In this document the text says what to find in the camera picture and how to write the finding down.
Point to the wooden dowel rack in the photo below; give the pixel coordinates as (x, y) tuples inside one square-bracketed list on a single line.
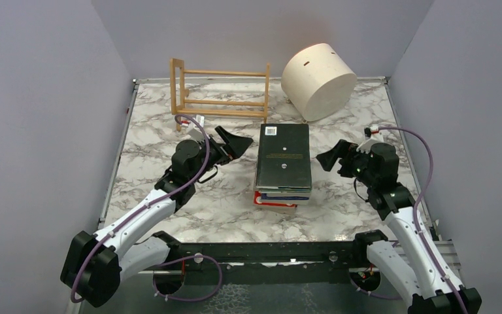
[(182, 104)]

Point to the dark green hardcover book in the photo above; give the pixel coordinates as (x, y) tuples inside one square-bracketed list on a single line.
[(284, 157)]

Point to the blue cover paperback book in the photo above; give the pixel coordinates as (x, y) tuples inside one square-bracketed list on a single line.
[(285, 197)]

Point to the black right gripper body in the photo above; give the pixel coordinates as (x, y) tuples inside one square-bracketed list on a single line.
[(345, 159)]

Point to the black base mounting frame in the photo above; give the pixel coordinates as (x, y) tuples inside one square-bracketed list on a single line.
[(269, 263)]

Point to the cream cylindrical lamp shade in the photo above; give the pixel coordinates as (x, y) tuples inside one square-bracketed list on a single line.
[(318, 82)]

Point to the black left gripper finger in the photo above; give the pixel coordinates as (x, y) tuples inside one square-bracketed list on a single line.
[(235, 147), (228, 138)]

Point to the red spine paperback book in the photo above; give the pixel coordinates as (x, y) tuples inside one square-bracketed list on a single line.
[(267, 204)]

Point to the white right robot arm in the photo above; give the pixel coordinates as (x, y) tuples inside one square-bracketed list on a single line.
[(424, 280)]

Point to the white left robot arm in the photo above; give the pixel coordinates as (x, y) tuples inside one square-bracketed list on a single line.
[(96, 263)]

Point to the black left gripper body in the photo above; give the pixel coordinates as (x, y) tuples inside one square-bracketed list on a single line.
[(223, 150)]

